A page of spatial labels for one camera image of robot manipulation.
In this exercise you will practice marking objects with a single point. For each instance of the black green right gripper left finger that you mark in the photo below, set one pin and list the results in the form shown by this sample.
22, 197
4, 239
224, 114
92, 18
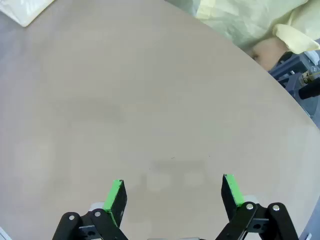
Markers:
117, 200

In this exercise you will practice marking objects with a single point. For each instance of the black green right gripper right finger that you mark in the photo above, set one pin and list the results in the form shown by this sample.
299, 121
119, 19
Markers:
231, 195

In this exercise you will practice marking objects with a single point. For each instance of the cream plastic shopping basket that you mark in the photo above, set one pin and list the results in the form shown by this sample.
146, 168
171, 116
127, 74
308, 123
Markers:
25, 12

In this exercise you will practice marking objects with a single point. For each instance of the person's left hand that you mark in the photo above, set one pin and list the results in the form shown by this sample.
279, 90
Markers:
267, 53

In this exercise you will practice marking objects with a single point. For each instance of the person in pale yellow shirt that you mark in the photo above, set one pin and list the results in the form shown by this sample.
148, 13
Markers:
237, 20

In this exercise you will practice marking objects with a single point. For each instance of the blue grey metal frame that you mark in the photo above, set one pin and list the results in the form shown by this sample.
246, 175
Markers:
290, 72

